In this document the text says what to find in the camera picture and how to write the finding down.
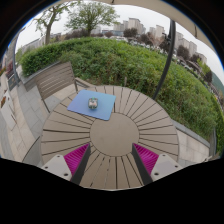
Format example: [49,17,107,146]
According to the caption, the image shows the dark curved umbrella pole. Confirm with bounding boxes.
[152,19,177,101]

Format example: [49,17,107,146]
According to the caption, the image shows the beige umbrella canopy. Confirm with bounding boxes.
[96,0,218,51]

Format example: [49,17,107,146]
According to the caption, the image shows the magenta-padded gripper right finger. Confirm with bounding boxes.
[131,142,184,187]

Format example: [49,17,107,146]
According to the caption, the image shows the green hedge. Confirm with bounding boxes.
[19,36,224,151]

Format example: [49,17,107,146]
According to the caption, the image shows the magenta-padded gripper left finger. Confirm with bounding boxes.
[41,143,92,186]

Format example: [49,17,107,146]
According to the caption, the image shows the grey slatted chair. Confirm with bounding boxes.
[34,60,93,113]

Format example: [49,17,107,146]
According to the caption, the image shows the group of apartment buildings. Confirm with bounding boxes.
[113,17,208,64]

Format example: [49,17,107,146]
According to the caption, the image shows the round-crowned green tree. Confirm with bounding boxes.
[64,1,121,36]

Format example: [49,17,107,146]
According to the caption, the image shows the dark sign post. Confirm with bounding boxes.
[4,43,22,92]

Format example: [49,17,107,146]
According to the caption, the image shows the transparent computer mouse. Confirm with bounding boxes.
[87,97,99,110]

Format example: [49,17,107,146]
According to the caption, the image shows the thin-trunk sparse tree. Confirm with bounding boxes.
[33,1,81,46]

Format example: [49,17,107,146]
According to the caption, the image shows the blue mouse pad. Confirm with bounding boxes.
[67,89,117,122]

